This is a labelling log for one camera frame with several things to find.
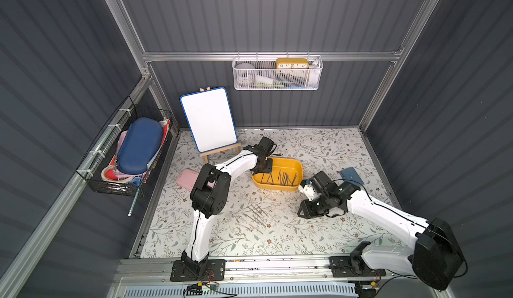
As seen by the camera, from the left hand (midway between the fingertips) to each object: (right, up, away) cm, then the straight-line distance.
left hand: (268, 169), depth 97 cm
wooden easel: (-32, +7, +4) cm, 33 cm away
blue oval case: (-45, +12, -30) cm, 56 cm away
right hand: (+14, -16, -17) cm, 27 cm away
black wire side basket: (-55, +6, -34) cm, 66 cm away
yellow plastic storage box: (+9, -3, +2) cm, 10 cm away
